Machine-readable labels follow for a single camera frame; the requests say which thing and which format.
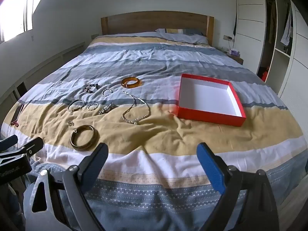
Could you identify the window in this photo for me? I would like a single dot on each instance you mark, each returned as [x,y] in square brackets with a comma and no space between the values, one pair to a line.
[14,24]

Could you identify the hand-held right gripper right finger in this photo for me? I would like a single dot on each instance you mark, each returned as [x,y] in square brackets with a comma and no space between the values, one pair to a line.
[211,164]

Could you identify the smartphone with red case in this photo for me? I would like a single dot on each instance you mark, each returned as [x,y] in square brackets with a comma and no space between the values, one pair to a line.
[17,113]

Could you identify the low white wall cabinet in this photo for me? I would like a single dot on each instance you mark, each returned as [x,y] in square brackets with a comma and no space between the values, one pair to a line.
[41,67]

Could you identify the red bag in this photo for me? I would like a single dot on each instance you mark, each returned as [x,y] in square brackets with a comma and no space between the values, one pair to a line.
[264,75]

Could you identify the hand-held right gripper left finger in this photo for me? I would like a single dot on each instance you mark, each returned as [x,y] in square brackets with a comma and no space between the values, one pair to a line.
[99,154]

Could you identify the wooden nightstand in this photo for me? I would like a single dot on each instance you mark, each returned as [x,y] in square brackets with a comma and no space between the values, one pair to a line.
[237,59]

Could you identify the small twisted silver bangle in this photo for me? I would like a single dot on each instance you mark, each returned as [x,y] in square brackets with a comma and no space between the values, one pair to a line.
[89,107]

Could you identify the striped duvet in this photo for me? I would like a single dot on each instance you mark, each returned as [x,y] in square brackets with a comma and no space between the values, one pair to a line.
[144,60]

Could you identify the wall socket panel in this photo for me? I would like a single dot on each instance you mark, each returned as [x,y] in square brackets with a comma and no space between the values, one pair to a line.
[227,38]
[95,36]

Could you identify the white wardrobe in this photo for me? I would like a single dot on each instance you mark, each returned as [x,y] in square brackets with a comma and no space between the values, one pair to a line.
[250,16]

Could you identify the wooden headboard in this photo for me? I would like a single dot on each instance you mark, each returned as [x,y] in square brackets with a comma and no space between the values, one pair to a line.
[154,22]

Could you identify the silver wristwatch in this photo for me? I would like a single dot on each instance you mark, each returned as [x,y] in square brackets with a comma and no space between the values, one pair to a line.
[105,109]

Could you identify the amber bangle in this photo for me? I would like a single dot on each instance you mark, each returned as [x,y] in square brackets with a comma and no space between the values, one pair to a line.
[125,83]

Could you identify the striped pillow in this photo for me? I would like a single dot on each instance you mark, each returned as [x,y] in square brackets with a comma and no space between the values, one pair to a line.
[185,37]

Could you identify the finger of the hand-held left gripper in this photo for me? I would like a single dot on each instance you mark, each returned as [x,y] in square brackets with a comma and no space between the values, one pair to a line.
[32,147]
[8,141]

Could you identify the thin metal bangle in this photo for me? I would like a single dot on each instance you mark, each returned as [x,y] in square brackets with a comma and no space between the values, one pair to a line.
[72,106]

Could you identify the purple tissue box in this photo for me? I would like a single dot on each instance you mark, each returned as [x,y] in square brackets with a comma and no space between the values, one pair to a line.
[234,52]

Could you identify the red cardboard box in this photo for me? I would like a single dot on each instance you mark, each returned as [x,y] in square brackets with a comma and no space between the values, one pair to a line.
[209,96]

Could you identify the wide brown bangle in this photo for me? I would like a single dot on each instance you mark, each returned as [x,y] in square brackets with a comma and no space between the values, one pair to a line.
[92,139]

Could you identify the hanging striped shirt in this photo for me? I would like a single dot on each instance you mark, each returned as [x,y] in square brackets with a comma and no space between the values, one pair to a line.
[286,31]

